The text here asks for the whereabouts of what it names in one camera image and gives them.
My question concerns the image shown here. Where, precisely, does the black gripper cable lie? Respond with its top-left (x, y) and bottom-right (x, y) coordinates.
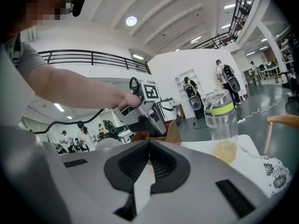
top-left (35, 77), bottom-right (141, 135)

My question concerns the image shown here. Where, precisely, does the person's left forearm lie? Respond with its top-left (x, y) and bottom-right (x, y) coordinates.
top-left (24, 65), bottom-right (128, 110)

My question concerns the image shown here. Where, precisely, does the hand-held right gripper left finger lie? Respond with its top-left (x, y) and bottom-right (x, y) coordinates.
top-left (59, 140), bottom-right (150, 224)

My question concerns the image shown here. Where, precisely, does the clear bottle green band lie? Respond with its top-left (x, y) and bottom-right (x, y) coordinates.
top-left (204, 89), bottom-right (239, 165)

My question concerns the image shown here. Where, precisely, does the black white backpack rig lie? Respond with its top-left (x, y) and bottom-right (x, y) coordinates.
top-left (185, 83), bottom-right (202, 111)
top-left (223, 64), bottom-right (241, 93)

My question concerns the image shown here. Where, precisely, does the floral seat cushion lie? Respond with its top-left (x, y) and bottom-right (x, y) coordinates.
top-left (259, 155), bottom-right (292, 197)

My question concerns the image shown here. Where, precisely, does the wooden back chair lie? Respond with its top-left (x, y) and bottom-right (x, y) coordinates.
top-left (263, 114), bottom-right (299, 156)

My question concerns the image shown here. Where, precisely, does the brown wooden compartment box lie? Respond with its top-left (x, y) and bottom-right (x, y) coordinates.
top-left (129, 119), bottom-right (182, 146)

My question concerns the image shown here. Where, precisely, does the white shelf cabinet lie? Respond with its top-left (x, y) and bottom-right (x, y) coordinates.
top-left (174, 69), bottom-right (199, 120)

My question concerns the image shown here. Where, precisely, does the dark grey white machine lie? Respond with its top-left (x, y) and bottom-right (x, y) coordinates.
top-left (157, 97), bottom-right (181, 126)

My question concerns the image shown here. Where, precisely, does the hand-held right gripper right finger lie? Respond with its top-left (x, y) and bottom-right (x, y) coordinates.
top-left (140, 140), bottom-right (269, 224)

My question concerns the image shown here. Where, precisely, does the person's head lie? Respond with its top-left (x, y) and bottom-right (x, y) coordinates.
top-left (9, 0), bottom-right (75, 35)

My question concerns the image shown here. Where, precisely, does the black balcony railing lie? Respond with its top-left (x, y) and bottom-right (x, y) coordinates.
top-left (37, 0), bottom-right (257, 75)

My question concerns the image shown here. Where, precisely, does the grey upholstered chair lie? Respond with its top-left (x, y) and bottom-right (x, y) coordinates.
top-left (94, 138), bottom-right (124, 150)

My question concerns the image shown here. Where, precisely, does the person's grey shirt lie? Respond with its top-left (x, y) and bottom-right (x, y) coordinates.
top-left (4, 34), bottom-right (51, 74)

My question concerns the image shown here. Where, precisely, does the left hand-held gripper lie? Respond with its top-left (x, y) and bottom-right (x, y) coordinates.
top-left (113, 79), bottom-right (168, 137)

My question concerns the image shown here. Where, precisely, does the white coiled cable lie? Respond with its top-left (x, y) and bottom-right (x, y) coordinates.
top-left (244, 98), bottom-right (290, 120)

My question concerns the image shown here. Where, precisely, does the black head-mounted camera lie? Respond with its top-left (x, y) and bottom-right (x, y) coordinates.
top-left (69, 0), bottom-right (87, 17)

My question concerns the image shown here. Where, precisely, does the person's left hand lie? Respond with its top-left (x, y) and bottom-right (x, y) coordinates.
top-left (115, 93), bottom-right (143, 112)

